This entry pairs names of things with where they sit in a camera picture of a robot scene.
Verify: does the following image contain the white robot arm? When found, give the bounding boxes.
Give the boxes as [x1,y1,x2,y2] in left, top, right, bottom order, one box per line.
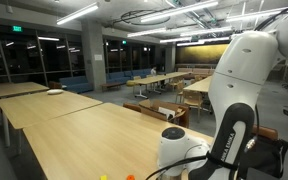
[153,8,288,180]

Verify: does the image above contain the open cardboard box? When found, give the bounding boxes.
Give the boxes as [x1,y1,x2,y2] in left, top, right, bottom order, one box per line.
[139,99,189,128]

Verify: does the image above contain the blue sofa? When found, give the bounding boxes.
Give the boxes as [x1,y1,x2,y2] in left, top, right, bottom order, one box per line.
[59,76,93,93]

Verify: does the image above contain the orange disc far left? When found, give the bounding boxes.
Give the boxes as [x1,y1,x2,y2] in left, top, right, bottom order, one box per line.
[126,175,135,180]

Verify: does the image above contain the white plate on far table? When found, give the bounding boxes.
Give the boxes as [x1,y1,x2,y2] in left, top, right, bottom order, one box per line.
[47,89,64,95]

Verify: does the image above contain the yellow block left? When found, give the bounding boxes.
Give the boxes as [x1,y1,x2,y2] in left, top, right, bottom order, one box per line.
[100,175,107,180]

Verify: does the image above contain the brown chair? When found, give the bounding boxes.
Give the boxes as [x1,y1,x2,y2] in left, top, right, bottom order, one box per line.
[252,125,278,140]

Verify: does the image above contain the black bag on chair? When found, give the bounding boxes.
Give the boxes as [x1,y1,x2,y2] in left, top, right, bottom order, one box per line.
[238,136,288,179]

